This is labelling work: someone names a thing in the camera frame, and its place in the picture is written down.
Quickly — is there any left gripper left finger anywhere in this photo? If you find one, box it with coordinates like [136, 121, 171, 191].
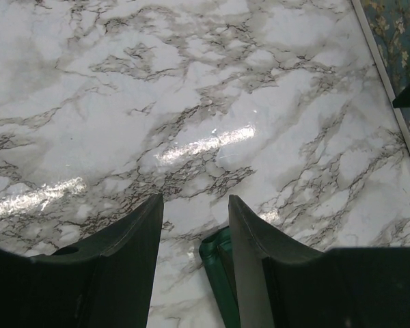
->
[0, 195, 164, 327]

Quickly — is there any dark green cloth napkin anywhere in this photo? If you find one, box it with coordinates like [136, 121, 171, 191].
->
[199, 226, 241, 328]

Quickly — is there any floral teal serving tray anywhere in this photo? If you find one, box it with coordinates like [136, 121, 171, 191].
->
[352, 1, 410, 154]

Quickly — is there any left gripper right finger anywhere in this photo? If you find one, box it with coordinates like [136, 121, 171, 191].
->
[228, 195, 410, 327]

